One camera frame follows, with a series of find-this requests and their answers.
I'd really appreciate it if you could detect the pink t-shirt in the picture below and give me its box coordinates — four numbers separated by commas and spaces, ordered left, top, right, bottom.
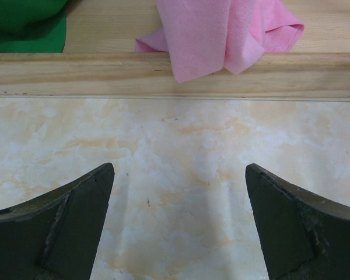
135, 1, 304, 82

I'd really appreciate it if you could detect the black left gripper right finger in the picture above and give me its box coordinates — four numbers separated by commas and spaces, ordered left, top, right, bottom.
245, 164, 350, 279

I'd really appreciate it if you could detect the green tank top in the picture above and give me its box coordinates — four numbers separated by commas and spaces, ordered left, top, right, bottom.
0, 0, 67, 53

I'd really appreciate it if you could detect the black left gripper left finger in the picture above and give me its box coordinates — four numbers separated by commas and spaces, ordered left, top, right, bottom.
0, 163, 114, 279

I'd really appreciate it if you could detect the wooden clothes rack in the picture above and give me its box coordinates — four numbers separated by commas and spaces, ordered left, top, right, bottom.
0, 1, 350, 102

